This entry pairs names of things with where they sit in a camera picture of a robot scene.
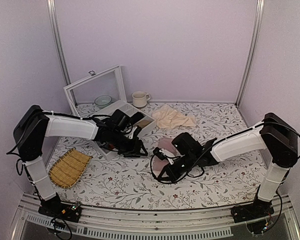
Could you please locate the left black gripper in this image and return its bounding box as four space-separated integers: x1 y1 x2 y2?
110 130 149 158

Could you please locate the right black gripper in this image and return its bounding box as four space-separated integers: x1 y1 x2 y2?
158 152 197 183

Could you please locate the pink and white underwear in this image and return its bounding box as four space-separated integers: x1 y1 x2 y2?
151 137 181 178

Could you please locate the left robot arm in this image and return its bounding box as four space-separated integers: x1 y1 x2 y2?
7 105 148 217

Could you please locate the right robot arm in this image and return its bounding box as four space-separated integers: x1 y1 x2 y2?
152 112 300 218

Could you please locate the cream beige underwear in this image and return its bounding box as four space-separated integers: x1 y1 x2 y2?
151 104 197 129

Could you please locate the floral patterned table mat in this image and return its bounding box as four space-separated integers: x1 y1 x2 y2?
48 102 267 210

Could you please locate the olive rolled garment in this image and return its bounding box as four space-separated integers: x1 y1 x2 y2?
136 119 151 129

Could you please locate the white divided organizer box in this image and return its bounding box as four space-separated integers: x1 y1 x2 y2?
88 100 156 160

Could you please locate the black rolled garment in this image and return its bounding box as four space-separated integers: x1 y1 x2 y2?
130 111 145 125

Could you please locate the white ceramic mug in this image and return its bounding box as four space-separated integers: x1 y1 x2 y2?
131 91 151 108

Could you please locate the clear glass bowl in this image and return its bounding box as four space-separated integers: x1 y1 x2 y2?
94 95 113 108

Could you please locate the white framed glass lid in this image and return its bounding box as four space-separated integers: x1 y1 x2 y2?
63 65 127 116

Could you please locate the woven bamboo tray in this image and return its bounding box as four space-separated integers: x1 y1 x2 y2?
48 148 93 189

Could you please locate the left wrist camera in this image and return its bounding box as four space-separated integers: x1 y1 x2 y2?
108 109 142 139

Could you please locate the aluminium front rail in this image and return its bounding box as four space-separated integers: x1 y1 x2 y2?
10 194 300 240

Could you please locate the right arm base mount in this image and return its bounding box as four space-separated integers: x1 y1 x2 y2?
230 196 275 223

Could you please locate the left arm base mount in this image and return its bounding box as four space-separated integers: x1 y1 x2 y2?
38 194 82 223

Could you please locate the left aluminium corner post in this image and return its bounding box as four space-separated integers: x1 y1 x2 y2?
46 0 71 86

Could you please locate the aluminium corner post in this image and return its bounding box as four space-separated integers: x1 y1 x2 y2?
235 0 265 109
46 0 71 86

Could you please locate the right aluminium corner post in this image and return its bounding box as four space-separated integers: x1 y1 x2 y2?
235 0 265 109

